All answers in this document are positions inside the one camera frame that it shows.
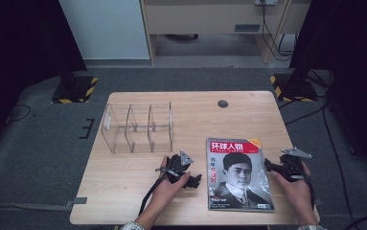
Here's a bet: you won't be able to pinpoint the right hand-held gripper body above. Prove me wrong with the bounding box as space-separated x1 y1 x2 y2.
275 147 313 183

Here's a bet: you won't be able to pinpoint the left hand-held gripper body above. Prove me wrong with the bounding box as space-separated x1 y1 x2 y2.
155 149 195 185

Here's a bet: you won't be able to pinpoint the magazine with portrait cover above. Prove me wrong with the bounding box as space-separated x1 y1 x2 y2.
205 137 276 213

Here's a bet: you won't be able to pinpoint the clear acrylic divider rack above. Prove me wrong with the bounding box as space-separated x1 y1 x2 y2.
101 101 174 154

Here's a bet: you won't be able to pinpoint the person's right hand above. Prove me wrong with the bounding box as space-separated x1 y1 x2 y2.
270 161 313 209

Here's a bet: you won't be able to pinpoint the person's left hand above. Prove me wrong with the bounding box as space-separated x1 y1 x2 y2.
151 155 193 210

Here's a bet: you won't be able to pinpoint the striped black stand base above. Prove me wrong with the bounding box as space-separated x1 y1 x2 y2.
51 74 100 105
268 73 319 104

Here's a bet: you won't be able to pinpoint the grey tape strip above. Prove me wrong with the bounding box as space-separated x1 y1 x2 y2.
65 196 88 212

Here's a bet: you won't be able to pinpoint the black metal stand pole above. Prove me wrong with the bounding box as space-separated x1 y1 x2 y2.
287 0 348 92

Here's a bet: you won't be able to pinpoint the black curtain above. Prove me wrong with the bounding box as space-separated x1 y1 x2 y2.
288 0 367 183

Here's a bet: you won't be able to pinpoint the beige wooden desk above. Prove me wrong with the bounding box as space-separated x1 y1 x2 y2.
139 0 312 66

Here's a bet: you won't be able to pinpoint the white panel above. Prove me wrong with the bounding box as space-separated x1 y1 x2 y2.
57 0 150 61

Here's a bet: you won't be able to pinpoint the white power strip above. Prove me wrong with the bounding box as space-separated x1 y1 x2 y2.
254 0 280 7

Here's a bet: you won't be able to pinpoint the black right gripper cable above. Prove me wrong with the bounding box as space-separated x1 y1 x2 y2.
300 166 317 210

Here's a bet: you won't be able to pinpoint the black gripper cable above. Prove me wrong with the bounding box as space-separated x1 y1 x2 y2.
300 166 317 210
138 174 170 217

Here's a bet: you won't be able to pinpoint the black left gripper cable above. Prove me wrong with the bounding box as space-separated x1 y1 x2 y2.
138 174 170 217

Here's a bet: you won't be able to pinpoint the long black floor cable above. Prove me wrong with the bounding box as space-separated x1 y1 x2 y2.
279 95 367 230

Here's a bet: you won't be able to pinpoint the black hanging power cables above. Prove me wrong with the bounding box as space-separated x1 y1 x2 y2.
260 2 297 62

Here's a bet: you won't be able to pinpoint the thin black floor cable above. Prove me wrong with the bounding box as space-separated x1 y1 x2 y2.
4 103 32 125

